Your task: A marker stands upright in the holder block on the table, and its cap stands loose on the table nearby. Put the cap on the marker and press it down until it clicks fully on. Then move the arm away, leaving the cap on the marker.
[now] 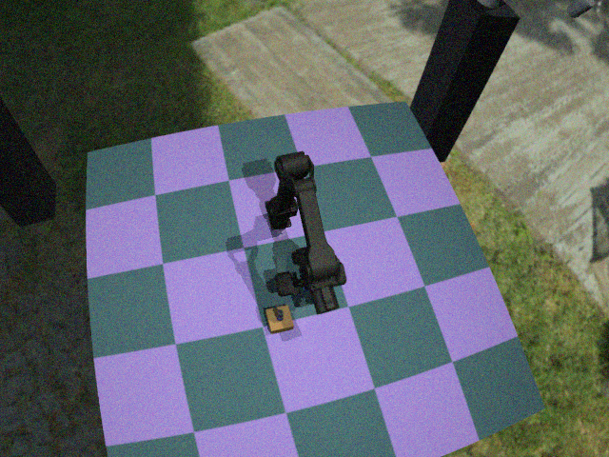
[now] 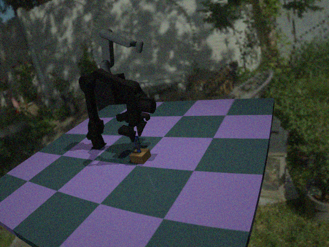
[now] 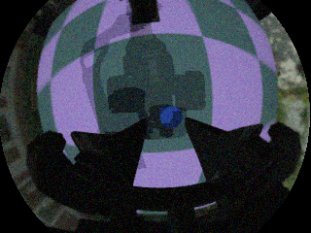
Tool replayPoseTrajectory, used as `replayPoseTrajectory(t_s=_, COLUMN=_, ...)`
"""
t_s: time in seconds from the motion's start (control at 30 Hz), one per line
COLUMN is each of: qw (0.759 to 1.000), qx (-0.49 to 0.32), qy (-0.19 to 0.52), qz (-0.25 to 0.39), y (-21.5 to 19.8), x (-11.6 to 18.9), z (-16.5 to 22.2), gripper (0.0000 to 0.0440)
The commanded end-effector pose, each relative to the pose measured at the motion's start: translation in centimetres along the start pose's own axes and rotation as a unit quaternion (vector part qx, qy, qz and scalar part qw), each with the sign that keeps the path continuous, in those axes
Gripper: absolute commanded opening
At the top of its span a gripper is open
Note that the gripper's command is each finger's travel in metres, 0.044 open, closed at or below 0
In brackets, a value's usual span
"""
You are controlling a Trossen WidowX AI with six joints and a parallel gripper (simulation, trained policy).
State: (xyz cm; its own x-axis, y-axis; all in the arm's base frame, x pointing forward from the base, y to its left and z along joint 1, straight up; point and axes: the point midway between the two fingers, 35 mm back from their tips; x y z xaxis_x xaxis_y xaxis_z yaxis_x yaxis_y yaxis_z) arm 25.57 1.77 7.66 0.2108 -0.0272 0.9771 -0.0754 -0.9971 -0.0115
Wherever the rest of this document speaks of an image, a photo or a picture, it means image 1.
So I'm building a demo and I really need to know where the tan block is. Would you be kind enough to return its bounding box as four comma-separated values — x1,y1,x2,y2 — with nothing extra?
265,305,294,335

